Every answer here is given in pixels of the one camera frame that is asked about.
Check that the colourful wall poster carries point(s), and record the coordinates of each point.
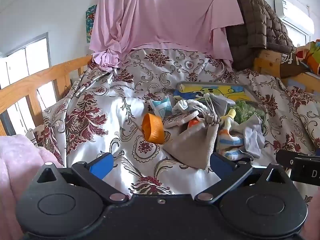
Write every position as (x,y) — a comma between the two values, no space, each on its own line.
(90,17)

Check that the wooden bed rail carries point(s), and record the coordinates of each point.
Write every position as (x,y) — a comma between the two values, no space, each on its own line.
(37,77)

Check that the orange plastic case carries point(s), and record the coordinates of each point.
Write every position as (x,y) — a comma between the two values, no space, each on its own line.
(153,130)

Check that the pink fluffy blanket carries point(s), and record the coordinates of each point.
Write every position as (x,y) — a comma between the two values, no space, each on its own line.
(17,160)

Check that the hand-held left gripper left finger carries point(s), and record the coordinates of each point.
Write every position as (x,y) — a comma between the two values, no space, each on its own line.
(101,165)

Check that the person's right forearm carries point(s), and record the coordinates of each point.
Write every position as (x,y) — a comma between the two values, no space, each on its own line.
(315,220)

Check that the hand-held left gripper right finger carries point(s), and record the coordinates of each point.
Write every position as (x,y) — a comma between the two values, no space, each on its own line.
(220,166)

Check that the wooden bunk frame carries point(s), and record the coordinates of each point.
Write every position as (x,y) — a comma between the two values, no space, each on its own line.
(265,60)

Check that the floral satin bedspread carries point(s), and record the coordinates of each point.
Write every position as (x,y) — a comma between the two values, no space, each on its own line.
(105,110)

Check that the blue white striped packet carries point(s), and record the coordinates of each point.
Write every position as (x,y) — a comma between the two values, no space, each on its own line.
(160,107)

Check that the grey tray with cartoon print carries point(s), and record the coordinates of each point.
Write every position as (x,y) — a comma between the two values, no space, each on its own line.
(225,92)

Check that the white air conditioner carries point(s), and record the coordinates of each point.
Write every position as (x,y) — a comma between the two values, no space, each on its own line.
(295,12)

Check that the olive quilted jacket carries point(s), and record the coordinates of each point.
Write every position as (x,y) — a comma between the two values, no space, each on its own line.
(257,22)

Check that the grey white sock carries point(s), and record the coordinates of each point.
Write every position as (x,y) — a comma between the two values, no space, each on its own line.
(185,106)

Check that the pastel striped sock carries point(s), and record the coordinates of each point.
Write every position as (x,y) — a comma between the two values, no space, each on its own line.
(227,140)

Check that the light grey cloth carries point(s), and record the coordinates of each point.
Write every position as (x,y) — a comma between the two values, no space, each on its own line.
(252,137)

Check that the pink hanging sheet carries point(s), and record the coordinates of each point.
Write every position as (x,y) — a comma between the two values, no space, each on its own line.
(162,12)

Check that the dark brown printed cloth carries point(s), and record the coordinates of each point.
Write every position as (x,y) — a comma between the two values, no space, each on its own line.
(292,65)

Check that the white grey patterned band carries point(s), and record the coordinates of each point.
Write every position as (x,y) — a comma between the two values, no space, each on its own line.
(175,121)

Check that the orange white cardboard box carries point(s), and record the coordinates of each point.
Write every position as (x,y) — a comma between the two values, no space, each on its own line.
(193,124)

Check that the colourful patchwork cloth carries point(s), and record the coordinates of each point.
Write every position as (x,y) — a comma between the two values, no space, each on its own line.
(312,55)

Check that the white window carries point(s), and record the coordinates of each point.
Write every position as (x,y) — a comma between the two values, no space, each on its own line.
(17,60)

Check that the bag of green cubes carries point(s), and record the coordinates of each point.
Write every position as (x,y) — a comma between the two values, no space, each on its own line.
(245,112)

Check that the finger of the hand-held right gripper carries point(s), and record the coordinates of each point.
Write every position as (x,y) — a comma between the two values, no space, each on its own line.
(283,158)

